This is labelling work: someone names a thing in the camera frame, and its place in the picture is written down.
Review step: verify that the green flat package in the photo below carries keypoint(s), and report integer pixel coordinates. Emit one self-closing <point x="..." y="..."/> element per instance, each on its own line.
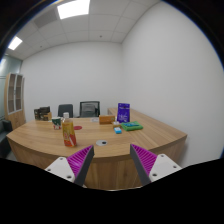
<point x="132" y="126"/>

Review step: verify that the small rectangular ceiling light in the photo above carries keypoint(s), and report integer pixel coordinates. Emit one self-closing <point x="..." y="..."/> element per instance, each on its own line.
<point x="15" y="43"/>

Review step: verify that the large rectangular ceiling light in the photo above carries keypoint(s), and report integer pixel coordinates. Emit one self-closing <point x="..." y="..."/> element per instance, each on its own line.
<point x="73" y="8"/>

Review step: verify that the wooden shelf unit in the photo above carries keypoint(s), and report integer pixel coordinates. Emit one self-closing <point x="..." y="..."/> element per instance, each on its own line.
<point x="15" y="100"/>

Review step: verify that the yellow tea drink bottle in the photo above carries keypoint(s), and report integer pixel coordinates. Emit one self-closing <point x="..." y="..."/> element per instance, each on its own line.
<point x="69" y="135"/>

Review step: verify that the black gift box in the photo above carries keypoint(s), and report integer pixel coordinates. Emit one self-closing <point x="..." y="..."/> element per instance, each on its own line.
<point x="40" y="111"/>

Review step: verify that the orange wooden box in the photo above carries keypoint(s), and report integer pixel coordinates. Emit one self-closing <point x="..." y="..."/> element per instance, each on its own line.
<point x="106" y="119"/>

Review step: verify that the green white-lined mug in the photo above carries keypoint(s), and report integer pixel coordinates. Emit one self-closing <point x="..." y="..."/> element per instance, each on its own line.
<point x="56" y="123"/>

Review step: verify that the black mesh-back office chair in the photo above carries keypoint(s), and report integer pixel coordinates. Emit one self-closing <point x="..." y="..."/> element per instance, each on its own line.
<point x="89" y="109"/>

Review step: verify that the small tan box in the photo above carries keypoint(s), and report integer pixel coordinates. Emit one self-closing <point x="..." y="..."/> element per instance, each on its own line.
<point x="116" y="123"/>

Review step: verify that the small blue box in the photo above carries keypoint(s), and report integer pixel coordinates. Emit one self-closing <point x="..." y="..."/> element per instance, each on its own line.
<point x="117" y="130"/>

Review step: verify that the ceiling air vent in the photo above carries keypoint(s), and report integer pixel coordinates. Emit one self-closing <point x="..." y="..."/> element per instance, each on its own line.
<point x="46" y="18"/>

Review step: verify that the purple standing package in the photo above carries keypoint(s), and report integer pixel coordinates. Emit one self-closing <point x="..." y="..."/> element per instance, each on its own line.
<point x="123" y="112"/>

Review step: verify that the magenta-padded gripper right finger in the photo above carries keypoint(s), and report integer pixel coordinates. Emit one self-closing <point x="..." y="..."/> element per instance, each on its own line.
<point x="146" y="160"/>

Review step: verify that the dark sofa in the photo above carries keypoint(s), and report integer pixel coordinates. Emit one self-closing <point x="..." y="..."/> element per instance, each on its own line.
<point x="4" y="136"/>

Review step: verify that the flat round red coaster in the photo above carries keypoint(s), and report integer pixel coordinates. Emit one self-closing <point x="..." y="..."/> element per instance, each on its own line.
<point x="78" y="127"/>

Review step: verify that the black solid-back office chair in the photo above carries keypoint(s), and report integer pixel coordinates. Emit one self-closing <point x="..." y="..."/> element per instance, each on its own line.
<point x="65" y="110"/>

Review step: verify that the brown cardboard box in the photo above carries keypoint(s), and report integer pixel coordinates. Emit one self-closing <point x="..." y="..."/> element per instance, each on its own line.
<point x="48" y="116"/>

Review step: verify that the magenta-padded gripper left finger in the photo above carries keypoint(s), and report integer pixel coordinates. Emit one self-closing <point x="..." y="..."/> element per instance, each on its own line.
<point x="78" y="161"/>

